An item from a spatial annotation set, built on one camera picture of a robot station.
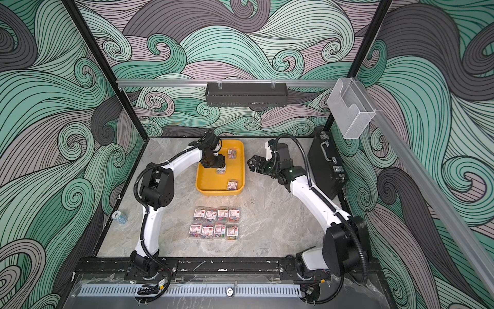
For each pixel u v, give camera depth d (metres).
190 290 0.70
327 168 0.81
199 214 0.86
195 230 0.81
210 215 0.86
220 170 1.01
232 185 0.95
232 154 1.10
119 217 0.81
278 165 0.62
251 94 0.95
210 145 0.81
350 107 0.78
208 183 0.97
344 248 0.41
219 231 0.81
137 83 0.97
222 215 0.86
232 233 0.80
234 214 0.86
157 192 0.58
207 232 0.81
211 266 0.75
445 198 0.50
